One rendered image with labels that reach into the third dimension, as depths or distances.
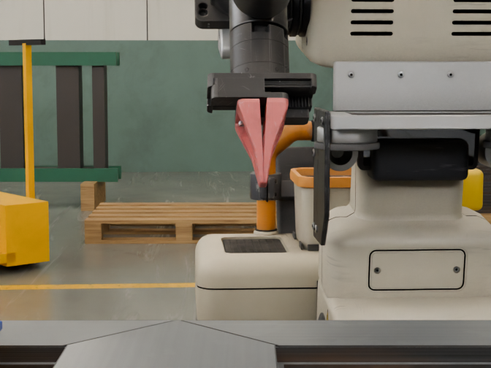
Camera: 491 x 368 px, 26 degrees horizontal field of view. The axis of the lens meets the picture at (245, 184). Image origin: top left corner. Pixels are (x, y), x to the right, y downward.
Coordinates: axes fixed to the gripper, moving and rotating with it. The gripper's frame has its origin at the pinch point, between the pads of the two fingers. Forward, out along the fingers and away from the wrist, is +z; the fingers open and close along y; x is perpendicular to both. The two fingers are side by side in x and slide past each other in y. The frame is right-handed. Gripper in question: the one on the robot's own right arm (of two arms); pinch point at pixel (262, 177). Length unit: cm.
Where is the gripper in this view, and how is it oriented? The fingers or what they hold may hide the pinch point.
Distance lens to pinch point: 98.9
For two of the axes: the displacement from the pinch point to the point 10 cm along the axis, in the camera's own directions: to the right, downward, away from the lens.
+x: -0.5, 3.3, 9.4
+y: 10.0, 0.0, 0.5
